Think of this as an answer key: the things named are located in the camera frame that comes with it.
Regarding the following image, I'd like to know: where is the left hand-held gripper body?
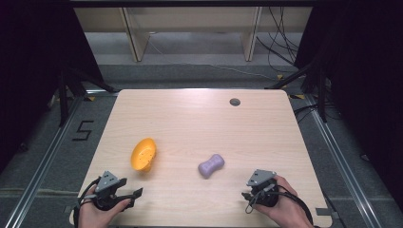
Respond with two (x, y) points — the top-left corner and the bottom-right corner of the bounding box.
(92, 170), (135, 212)

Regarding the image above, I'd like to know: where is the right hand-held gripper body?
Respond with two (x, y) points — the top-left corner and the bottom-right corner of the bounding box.
(245, 168), (280, 209)

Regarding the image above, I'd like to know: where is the orange soap dish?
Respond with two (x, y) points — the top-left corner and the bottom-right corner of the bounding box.
(129, 137), (158, 173)

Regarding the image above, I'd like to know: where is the purple soap bar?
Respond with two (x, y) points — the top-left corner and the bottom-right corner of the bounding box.
(198, 153), (226, 180)

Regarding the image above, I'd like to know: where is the person's right hand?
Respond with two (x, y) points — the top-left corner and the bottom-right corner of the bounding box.
(253, 175), (314, 228)

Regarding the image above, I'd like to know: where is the person's left hand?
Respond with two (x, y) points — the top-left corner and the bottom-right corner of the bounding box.
(77, 184), (131, 228)

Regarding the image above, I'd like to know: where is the black metal stand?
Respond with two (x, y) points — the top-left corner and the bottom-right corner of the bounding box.
(56, 65), (117, 128)
(264, 58), (332, 124)

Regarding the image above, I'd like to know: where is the dark curtain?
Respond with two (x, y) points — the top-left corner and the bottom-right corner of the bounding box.
(294, 0), (403, 210)
(0, 0), (106, 175)

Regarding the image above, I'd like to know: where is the beige wooden desk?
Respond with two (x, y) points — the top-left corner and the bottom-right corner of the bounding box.
(73, 7), (314, 63)

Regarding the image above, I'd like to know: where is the grey thin gripper cable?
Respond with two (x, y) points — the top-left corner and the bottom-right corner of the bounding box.
(244, 184), (276, 215)

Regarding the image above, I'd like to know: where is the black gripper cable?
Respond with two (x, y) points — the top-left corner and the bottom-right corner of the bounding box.
(72, 178), (102, 228)
(275, 184), (321, 228)

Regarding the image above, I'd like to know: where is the grey table bracket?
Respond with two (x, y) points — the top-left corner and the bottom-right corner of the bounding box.
(315, 206), (340, 220)

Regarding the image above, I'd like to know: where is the metal floor rail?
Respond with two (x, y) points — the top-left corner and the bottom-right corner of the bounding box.
(2, 89), (122, 228)
(302, 94), (384, 228)

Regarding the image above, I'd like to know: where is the bundle of black floor cables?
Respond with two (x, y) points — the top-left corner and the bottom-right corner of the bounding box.
(256, 6), (306, 74)

